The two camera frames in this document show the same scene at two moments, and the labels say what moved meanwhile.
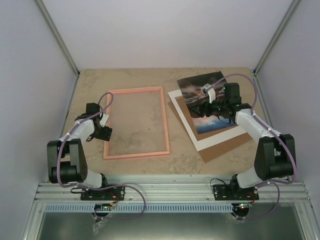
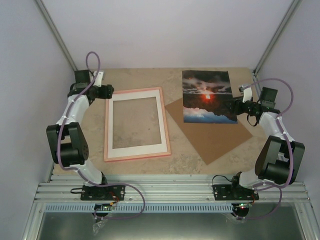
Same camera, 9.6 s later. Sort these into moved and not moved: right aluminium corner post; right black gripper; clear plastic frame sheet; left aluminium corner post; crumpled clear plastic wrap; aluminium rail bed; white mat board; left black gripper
Moved: left black gripper; right black gripper; white mat board
Not moved: crumpled clear plastic wrap; right aluminium corner post; clear plastic frame sheet; left aluminium corner post; aluminium rail bed
